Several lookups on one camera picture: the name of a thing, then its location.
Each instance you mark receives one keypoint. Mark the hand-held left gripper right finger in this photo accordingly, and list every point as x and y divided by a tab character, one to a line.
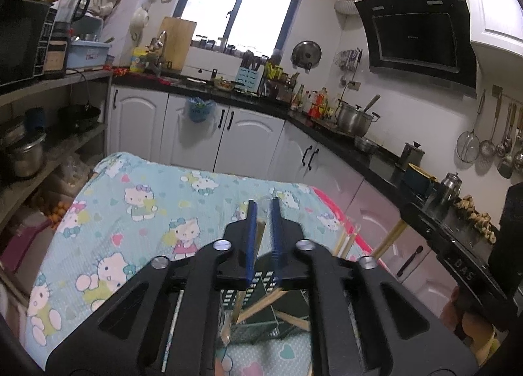
278	245

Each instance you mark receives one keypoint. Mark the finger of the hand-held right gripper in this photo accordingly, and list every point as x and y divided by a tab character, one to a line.
421	223

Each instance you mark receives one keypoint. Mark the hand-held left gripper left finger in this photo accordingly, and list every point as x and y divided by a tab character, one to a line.
251	245

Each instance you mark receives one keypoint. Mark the green perforated utensil holder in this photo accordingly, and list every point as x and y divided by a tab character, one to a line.
294	302

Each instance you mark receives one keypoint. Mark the cluster of hanging small utensils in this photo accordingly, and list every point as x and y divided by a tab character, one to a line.
349	61

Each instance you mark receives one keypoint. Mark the person's right hand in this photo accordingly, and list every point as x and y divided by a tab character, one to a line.
480	339

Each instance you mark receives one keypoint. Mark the dark blue container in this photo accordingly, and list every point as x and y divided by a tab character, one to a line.
419	180

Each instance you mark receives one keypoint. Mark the small metal teapot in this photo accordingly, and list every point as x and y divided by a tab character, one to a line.
449	188

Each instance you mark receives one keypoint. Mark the pile of ginger roots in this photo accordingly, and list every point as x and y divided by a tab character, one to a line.
478	219

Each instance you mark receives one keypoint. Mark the steel pitcher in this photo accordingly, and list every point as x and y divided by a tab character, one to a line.
412	153

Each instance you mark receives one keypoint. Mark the black kitchen countertop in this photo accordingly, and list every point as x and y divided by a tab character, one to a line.
380	159

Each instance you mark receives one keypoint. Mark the small steel bowl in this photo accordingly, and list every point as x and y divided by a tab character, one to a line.
365	145

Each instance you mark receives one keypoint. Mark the hanging slotted skimmer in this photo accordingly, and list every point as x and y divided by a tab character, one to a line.
488	147

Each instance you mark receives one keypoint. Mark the cartoon cat printed tablecloth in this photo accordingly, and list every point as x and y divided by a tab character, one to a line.
155	212

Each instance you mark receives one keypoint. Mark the white base cabinets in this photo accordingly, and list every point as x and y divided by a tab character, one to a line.
253	139

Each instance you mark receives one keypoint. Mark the large stainless steel pot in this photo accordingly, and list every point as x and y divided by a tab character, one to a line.
355	118

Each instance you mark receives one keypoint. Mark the blue plastic bag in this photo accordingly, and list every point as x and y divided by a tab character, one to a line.
200	108

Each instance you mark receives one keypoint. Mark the cluster of condiment bottles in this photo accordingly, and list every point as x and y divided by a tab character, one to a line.
310	100

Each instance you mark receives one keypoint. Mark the bowl of food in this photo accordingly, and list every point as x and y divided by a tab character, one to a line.
224	84

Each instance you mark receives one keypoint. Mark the light blue knife block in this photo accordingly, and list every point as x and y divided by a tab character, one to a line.
250	76

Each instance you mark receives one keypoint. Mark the black range hood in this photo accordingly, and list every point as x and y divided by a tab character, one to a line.
421	41

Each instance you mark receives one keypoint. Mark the hanging steel pan lid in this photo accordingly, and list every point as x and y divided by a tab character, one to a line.
306	53

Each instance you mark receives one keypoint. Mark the pile of oranges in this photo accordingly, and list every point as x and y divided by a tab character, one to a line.
59	212

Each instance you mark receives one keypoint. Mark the row of spice jars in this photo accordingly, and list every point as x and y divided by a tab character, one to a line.
222	44

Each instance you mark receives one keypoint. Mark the black pan on shelf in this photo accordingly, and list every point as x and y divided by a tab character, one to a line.
79	116

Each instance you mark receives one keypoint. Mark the metal faucet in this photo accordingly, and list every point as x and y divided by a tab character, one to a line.
160	49

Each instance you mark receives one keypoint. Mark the wooden cutting board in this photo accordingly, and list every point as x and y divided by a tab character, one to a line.
177	41

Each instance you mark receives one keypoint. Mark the yellow container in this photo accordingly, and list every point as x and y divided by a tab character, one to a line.
138	59

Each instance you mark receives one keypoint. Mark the white upper cabinet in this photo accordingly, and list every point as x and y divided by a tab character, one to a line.
496	8

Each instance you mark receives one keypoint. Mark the steel pot on shelf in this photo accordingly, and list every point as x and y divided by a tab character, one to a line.
26	157

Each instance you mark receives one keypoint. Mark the grey shelf unit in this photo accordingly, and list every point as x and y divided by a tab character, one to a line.
61	82

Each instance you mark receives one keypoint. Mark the blue plastic basin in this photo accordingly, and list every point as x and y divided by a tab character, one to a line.
88	53

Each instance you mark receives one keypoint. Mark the black blender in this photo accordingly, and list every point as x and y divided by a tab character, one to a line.
71	12

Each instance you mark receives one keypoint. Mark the black microwave oven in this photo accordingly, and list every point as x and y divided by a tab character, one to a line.
20	41

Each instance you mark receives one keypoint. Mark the wall socket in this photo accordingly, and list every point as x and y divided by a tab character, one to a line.
354	85

